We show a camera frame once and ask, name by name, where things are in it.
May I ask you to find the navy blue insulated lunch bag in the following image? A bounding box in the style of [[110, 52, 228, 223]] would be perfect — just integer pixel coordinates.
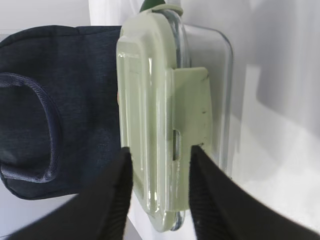
[[0, 25, 121, 200]]

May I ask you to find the glass container with green lid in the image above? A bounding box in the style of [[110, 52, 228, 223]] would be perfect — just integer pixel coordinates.
[[116, 3, 234, 232]]

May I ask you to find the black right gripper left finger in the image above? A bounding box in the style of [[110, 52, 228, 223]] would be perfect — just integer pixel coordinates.
[[9, 147, 133, 240]]

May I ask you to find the green cucumber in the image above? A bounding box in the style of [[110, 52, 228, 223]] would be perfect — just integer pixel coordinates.
[[139, 0, 166, 13]]

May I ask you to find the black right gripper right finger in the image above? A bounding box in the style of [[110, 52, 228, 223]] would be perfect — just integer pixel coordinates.
[[189, 145, 320, 240]]

